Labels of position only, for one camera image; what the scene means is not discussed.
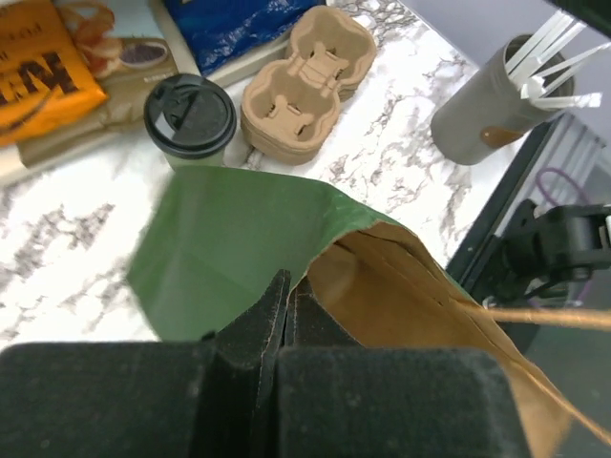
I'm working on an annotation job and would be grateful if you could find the blue doritos chips bag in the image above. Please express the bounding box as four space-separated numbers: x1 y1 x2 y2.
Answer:
164 0 319 75

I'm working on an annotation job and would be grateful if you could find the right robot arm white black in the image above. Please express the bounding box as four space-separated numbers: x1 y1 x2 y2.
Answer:
490 199 610 303

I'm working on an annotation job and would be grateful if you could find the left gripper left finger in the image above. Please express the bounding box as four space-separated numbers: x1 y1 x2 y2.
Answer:
1 270 291 457

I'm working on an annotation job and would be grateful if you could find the grey cup with straws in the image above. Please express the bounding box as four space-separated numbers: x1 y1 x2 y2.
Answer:
430 11 611 166

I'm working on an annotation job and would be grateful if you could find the single black plastic lid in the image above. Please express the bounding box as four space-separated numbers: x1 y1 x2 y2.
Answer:
143 73 238 157

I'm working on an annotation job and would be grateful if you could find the rear brown pulp cup carrier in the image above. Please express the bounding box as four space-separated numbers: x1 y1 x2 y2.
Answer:
241 6 376 166

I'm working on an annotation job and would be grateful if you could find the orange kettle chips bag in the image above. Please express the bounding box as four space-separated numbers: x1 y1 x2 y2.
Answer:
1 1 107 146

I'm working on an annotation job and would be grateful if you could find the brown paper bag green side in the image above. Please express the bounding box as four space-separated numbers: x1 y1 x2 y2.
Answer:
126 165 611 458

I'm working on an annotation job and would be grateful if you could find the single green paper cup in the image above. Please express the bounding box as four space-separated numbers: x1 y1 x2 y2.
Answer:
163 148 225 170

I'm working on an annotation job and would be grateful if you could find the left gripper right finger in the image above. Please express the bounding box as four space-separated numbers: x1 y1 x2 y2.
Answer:
274 281 530 457

